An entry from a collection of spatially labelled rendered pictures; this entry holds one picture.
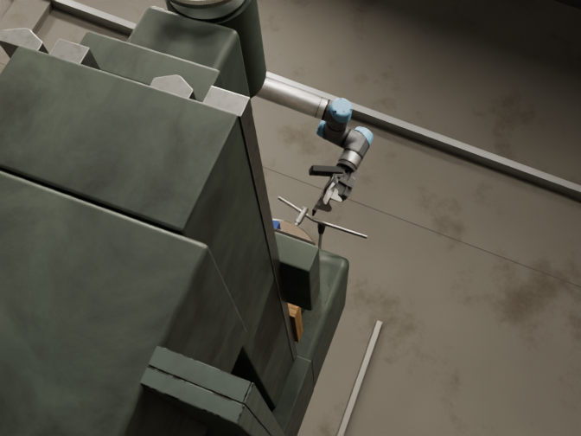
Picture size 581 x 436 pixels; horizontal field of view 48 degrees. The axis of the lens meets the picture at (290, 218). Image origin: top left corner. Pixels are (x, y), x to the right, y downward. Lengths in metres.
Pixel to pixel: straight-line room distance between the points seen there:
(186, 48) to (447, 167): 4.94
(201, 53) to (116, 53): 0.12
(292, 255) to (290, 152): 4.34
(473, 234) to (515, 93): 1.46
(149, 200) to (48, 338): 0.18
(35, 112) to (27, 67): 0.07
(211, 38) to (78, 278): 0.41
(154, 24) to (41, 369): 0.52
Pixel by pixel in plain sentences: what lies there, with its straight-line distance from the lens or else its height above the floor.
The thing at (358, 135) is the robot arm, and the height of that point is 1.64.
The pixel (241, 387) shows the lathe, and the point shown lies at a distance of 0.66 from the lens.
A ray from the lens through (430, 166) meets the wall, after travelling 5.77.
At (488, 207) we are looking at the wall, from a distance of 5.76.
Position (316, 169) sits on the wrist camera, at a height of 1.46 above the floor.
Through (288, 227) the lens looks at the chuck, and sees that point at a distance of 2.17.
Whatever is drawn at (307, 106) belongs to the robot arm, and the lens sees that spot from 2.24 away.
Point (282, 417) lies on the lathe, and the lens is 2.17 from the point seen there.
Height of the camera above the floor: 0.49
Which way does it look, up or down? 20 degrees up
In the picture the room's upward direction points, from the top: 23 degrees clockwise
